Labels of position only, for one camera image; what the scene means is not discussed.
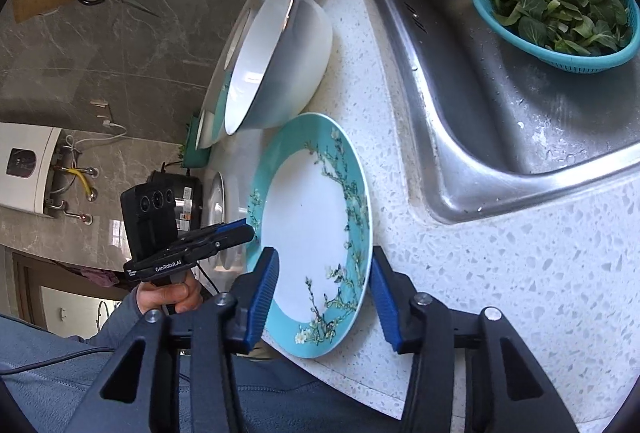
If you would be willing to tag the stainless steel sink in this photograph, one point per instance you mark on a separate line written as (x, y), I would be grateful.
(475, 103)

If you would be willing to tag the plain white bowl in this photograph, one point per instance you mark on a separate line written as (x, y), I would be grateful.
(300, 63)

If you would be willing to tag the person's left hand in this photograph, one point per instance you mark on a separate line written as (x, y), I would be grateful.
(170, 295)

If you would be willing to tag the green tray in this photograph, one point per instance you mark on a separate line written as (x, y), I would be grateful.
(195, 155)

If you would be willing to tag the white water heater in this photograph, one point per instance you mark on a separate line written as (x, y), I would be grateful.
(25, 163)

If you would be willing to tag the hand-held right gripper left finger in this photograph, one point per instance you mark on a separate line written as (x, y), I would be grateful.
(262, 298)

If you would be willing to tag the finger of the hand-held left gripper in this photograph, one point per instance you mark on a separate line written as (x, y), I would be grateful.
(232, 240)
(210, 229)

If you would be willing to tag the black kitchen appliance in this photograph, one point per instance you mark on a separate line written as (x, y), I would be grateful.
(185, 193)

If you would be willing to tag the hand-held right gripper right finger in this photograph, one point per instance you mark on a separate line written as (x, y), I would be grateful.
(385, 298)

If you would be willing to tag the person's left forearm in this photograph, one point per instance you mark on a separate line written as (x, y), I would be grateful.
(117, 328)

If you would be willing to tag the purple cloth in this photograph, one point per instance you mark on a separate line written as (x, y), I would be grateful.
(97, 275)

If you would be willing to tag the white dish dark rim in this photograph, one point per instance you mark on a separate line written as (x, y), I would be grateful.
(232, 208)

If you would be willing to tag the person's grey clothing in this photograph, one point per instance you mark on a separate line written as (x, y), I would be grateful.
(300, 403)

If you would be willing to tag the teal floral plate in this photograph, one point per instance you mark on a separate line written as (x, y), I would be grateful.
(222, 98)
(305, 213)

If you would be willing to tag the teal plastic colander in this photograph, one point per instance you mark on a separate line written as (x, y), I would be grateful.
(575, 63)

